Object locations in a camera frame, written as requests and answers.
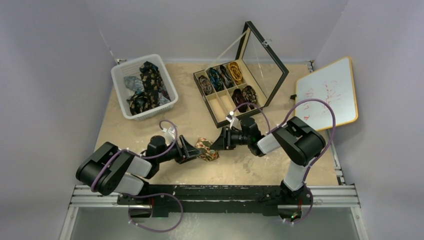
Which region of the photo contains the black floral tie in basket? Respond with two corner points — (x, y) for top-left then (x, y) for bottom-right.
(126, 61), (170, 115)

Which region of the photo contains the yellow framed whiteboard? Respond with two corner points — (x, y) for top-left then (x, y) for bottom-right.
(294, 56), (359, 131)

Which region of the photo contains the grey blue tie in basket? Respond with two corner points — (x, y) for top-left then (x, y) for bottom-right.
(124, 76), (145, 94)

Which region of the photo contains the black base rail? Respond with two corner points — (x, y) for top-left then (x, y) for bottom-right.
(118, 184), (313, 219)

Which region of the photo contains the rolled brown dotted tie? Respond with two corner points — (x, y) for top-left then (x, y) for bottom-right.
(241, 85), (257, 112)

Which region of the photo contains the rolled dark grey tie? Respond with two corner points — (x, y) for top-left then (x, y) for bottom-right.
(219, 64), (234, 88)

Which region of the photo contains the rolled brown patterned tie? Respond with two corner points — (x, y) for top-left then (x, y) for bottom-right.
(198, 75), (214, 96)

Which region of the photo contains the black tie organizer box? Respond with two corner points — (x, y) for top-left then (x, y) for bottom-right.
(193, 21), (289, 128)

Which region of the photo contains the rolled yellow tie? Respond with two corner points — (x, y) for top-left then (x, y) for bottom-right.
(228, 61), (243, 85)

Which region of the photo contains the rolled dark red tie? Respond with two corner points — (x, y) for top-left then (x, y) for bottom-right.
(231, 88), (248, 113)

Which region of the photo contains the white plastic basket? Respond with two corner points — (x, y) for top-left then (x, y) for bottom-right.
(111, 54), (179, 121)

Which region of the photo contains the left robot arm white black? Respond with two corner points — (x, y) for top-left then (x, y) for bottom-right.
(75, 135), (201, 205)

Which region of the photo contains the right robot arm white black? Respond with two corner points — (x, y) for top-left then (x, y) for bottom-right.
(210, 116), (326, 204)

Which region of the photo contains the aluminium frame rail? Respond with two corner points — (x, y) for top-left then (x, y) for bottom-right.
(69, 185), (361, 208)

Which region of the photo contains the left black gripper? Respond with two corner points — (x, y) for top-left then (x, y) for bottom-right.
(156, 135), (201, 164)

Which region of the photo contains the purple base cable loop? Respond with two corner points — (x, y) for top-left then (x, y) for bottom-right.
(127, 192), (184, 233)

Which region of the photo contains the rolled blue tie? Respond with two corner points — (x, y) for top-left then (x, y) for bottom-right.
(207, 68), (224, 92)

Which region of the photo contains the paisley orange green tie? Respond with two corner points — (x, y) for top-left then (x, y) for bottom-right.
(195, 137), (220, 162)

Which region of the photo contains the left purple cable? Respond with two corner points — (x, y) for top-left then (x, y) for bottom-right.
(90, 119), (179, 194)

